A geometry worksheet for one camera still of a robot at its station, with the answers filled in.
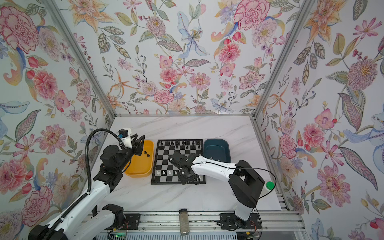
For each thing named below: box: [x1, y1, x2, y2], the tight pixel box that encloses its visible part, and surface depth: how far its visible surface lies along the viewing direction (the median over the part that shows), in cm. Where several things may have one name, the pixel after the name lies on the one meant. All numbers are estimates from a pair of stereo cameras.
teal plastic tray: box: [203, 138, 232, 163], surface depth 103 cm
